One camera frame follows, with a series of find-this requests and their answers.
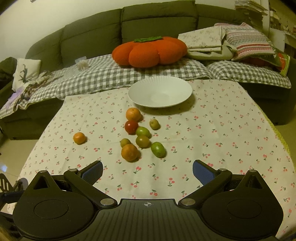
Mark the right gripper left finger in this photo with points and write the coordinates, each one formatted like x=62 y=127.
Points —
x=82 y=182

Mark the cherry print tablecloth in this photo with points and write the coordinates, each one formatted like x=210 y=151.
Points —
x=219 y=124

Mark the striped knit pillow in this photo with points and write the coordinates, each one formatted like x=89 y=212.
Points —
x=250 y=42

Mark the small green fruit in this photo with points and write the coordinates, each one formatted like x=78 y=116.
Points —
x=124 y=141

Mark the folded floral sheets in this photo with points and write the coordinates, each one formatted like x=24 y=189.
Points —
x=208 y=44

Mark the white ribbed plate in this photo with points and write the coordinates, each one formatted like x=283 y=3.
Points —
x=160 y=92

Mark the brownish green tomato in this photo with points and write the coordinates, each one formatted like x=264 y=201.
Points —
x=142 y=141

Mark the dark green sofa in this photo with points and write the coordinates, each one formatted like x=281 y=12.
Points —
x=100 y=33

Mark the large orange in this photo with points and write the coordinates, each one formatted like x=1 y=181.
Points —
x=133 y=114

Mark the white tissue box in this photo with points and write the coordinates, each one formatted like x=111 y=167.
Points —
x=82 y=63

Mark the stack of papers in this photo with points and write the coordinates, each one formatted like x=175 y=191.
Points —
x=253 y=10

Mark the small yellow-green fruit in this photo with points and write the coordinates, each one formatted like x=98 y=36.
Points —
x=154 y=124

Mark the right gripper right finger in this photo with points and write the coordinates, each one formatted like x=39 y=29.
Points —
x=212 y=182

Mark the red tomato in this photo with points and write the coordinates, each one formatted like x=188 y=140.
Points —
x=131 y=127

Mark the orange pumpkin cushion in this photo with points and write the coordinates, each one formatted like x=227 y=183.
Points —
x=149 y=52

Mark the green red book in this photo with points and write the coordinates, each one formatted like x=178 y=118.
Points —
x=283 y=62

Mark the floral purple cloth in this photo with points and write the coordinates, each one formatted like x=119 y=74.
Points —
x=25 y=92

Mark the grey checkered blanket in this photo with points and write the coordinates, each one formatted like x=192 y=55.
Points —
x=104 y=74

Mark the small orange tangerine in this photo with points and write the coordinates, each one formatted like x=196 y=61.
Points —
x=79 y=138

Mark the white pillow with print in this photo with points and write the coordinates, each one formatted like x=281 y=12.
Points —
x=27 y=71

